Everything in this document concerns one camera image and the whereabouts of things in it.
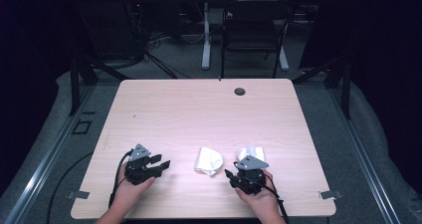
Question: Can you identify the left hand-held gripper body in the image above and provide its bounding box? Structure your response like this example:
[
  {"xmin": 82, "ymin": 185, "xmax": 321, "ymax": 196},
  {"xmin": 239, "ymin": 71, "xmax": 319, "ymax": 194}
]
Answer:
[{"xmin": 124, "ymin": 143, "xmax": 163, "ymax": 186}]

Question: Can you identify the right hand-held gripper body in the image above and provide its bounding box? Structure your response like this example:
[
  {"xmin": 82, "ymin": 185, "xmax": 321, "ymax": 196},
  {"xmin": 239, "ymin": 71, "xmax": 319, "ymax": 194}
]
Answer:
[{"xmin": 233, "ymin": 155, "xmax": 270, "ymax": 195}]

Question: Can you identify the white face mask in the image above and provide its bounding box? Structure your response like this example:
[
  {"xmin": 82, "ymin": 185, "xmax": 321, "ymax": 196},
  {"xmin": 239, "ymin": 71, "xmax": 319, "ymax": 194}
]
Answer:
[
  {"xmin": 194, "ymin": 146, "xmax": 225, "ymax": 177},
  {"xmin": 236, "ymin": 145, "xmax": 267, "ymax": 163}
]

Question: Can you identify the person's left hand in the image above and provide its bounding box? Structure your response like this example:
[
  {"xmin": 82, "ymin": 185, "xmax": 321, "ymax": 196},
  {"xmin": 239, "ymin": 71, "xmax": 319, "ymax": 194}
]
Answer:
[{"xmin": 113, "ymin": 165, "xmax": 156, "ymax": 210}]

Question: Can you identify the person's right hand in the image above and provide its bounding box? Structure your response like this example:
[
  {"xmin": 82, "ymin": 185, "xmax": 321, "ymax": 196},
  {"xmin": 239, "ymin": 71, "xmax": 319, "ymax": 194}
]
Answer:
[{"xmin": 236, "ymin": 170, "xmax": 278, "ymax": 215}]

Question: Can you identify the black metal stand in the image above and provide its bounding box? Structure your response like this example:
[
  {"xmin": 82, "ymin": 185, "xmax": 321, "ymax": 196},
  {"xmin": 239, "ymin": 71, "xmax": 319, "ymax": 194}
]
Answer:
[
  {"xmin": 68, "ymin": 48, "xmax": 131, "ymax": 117},
  {"xmin": 292, "ymin": 55, "xmax": 353, "ymax": 120}
]

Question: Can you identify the white desk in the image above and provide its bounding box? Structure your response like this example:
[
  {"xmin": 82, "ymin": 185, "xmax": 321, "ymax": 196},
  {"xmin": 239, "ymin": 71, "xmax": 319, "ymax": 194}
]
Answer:
[{"xmin": 182, "ymin": 0, "xmax": 328, "ymax": 72}]

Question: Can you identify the black folding chair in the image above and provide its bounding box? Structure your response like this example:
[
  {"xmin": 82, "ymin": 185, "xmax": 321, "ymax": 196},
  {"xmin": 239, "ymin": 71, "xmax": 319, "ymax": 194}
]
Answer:
[{"xmin": 220, "ymin": 0, "xmax": 297, "ymax": 80}]

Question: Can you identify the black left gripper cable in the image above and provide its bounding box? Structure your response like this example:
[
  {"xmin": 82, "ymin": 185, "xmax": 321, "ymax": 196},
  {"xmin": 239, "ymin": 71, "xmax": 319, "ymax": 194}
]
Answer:
[{"xmin": 107, "ymin": 149, "xmax": 133, "ymax": 209}]

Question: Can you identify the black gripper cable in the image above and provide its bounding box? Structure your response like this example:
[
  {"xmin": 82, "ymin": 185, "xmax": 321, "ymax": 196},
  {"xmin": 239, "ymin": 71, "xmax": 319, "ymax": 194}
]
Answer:
[
  {"xmin": 264, "ymin": 174, "xmax": 290, "ymax": 224},
  {"xmin": 107, "ymin": 149, "xmax": 133, "ymax": 209}
]

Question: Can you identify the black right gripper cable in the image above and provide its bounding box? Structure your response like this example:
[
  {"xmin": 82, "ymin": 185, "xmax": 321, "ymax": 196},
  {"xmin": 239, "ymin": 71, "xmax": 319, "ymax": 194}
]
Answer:
[{"xmin": 264, "ymin": 174, "xmax": 290, "ymax": 224}]

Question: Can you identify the metal table bracket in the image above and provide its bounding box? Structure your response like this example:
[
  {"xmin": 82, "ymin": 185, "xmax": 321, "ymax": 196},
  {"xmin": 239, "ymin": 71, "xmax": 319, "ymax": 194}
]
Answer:
[
  {"xmin": 317, "ymin": 189, "xmax": 344, "ymax": 200},
  {"xmin": 65, "ymin": 190, "xmax": 91, "ymax": 200}
]

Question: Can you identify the black floor cable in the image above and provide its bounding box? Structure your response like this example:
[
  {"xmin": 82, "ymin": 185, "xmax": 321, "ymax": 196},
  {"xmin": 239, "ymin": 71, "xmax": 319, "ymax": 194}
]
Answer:
[{"xmin": 45, "ymin": 151, "xmax": 95, "ymax": 224}]

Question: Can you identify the aluminium floor rail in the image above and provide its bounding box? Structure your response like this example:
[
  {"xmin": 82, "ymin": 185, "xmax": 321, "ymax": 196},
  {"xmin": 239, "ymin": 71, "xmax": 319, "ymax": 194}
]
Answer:
[
  {"xmin": 2, "ymin": 84, "xmax": 98, "ymax": 224},
  {"xmin": 327, "ymin": 84, "xmax": 403, "ymax": 224}
]

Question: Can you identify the bundle of black cables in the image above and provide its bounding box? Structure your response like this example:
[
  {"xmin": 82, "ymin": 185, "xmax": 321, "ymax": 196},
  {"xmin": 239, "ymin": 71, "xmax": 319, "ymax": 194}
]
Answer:
[{"xmin": 123, "ymin": 0, "xmax": 193, "ymax": 81}]

